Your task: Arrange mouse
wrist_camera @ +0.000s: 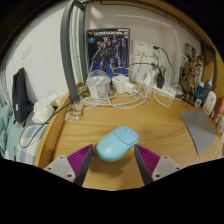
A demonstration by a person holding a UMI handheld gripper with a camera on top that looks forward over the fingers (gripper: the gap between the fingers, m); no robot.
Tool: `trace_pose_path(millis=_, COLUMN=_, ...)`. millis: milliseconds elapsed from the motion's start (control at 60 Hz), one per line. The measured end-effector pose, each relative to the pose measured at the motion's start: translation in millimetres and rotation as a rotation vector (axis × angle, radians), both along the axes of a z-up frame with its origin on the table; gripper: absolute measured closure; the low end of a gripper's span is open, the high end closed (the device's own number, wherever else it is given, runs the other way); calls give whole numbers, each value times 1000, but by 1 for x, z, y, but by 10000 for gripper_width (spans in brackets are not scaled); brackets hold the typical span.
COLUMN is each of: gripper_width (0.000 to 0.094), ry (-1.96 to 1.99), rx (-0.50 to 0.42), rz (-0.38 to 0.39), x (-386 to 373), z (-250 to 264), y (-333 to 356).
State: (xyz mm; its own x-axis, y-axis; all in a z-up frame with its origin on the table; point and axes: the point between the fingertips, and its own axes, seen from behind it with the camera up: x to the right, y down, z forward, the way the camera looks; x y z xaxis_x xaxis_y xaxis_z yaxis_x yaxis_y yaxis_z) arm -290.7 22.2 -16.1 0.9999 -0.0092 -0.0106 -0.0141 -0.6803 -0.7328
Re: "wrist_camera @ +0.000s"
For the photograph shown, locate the colourful printed box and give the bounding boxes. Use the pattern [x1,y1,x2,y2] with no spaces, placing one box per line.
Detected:
[184,43,205,88]

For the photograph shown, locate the grey metal shelf frame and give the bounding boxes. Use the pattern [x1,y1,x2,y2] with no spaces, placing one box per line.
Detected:
[59,0,219,103]

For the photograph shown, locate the grey mouse pad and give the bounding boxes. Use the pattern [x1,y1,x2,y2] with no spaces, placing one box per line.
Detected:
[179,109,218,157]

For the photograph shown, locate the black power cable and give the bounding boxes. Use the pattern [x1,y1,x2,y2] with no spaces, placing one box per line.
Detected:
[153,45,176,75]

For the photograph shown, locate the dark bottle white nozzle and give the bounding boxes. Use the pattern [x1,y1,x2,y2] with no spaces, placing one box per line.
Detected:
[203,73,215,100]

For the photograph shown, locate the white crumpled plastic bag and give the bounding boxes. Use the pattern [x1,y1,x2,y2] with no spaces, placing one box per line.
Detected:
[32,92,68,124]

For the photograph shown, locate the tree figure toy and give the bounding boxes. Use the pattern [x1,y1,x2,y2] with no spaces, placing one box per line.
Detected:
[181,54,204,104]

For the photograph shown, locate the clear domed container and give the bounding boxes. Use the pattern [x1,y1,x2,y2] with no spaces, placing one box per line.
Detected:
[85,69,112,100]

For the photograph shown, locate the white wall box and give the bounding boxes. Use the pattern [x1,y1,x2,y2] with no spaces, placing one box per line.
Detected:
[179,54,190,70]

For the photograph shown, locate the white wall socket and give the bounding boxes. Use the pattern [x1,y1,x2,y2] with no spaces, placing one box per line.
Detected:
[148,42,162,58]
[132,39,149,57]

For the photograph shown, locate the white charger block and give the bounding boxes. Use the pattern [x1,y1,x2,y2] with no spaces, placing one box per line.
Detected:
[112,74,130,94]
[124,81,137,96]

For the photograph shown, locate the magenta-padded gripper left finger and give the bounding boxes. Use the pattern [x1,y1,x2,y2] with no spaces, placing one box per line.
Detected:
[44,144,94,187]

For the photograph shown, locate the light blue computer mouse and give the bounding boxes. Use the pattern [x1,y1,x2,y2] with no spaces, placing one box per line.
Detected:
[95,125,140,163]

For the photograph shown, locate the white power strip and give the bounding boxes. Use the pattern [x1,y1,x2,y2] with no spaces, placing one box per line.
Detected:
[153,84,176,100]

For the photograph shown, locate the thin dark cable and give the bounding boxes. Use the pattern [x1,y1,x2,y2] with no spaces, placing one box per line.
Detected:
[18,88,91,149]

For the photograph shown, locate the teal cloth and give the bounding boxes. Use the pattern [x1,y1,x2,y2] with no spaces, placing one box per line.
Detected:
[0,103,16,158]

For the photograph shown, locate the white red-capped lotion bottle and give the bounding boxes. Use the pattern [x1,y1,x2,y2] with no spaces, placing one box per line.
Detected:
[202,85,218,116]

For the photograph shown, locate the clear snack bag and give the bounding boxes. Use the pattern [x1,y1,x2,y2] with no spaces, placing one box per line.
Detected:
[64,102,84,122]

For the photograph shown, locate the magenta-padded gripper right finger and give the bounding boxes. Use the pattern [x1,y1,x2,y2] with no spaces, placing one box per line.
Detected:
[133,144,183,186]

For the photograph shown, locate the blue plaid bedding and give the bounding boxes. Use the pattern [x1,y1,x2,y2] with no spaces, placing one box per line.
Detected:
[14,123,45,166]

